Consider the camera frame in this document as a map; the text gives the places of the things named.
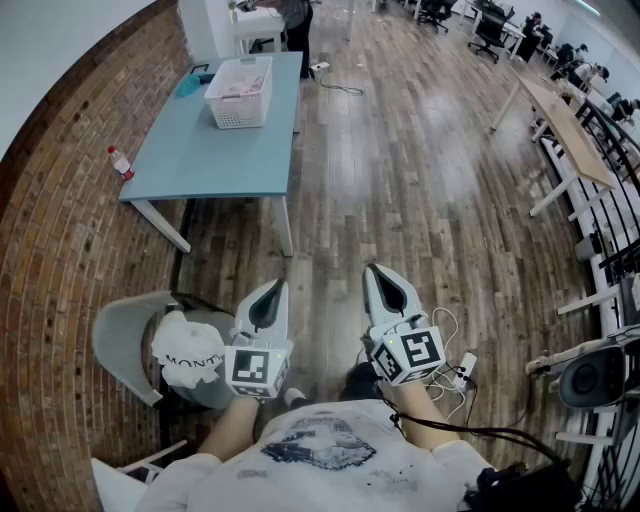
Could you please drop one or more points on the wooden desk with white legs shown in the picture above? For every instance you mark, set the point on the wooden desk with white legs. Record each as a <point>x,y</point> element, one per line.
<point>570,135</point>

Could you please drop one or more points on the person's right forearm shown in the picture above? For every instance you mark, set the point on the person's right forearm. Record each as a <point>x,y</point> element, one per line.
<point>425,410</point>

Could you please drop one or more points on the black waist device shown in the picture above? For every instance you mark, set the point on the black waist device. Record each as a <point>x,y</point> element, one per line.
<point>530,487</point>

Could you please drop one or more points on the white plastic laundry basket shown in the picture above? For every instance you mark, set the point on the white plastic laundry basket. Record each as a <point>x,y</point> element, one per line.
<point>240,107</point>

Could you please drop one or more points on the teal fluffy cloth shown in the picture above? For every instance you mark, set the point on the teal fluffy cloth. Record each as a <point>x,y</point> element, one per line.
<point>186,88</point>

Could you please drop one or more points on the grey shell chair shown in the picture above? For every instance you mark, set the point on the grey shell chair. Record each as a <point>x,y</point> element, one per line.
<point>117,340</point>

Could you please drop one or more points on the pink garment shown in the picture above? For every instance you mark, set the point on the pink garment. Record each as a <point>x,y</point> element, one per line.
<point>240,82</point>

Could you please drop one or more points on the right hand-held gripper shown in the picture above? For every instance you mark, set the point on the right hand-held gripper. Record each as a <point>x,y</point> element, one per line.
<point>415,350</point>

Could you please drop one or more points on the black office chair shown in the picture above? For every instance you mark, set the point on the black office chair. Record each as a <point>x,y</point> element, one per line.
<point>435,10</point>
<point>495,25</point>

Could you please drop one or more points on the white power strip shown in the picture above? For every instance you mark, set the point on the white power strip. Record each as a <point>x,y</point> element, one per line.
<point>467,369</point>
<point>320,67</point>

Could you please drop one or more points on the small vase with plant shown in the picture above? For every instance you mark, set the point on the small vase with plant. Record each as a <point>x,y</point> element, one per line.
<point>233,9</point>

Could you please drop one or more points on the person's white printed t-shirt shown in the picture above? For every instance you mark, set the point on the person's white printed t-shirt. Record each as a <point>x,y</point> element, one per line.
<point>310,475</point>

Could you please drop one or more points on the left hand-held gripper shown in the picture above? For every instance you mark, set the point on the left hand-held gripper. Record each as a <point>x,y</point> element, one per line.
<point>250,367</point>

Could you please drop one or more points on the light blue table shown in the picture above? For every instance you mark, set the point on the light blue table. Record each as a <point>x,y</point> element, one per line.
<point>215,160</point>

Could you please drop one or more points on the black metal railing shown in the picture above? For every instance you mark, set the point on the black metal railing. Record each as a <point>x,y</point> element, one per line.
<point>620,262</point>

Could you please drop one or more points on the person's black trousers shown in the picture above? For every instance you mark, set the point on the person's black trousers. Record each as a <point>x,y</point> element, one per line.
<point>360,382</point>

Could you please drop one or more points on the person's left forearm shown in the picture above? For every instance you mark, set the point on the person's left forearm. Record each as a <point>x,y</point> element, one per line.
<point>230,425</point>

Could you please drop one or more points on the clear bottle with red cap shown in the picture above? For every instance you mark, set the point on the clear bottle with red cap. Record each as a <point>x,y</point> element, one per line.
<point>121,165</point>

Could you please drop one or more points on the person's left white shoe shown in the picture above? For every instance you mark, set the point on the person's left white shoe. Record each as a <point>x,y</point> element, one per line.
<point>294,395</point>

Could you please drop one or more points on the grey device on stand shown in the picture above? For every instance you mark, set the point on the grey device on stand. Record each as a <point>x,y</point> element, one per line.
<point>592,375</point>

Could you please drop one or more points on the white shelf rack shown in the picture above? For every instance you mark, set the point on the white shelf rack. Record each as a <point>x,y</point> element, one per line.
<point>112,487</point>

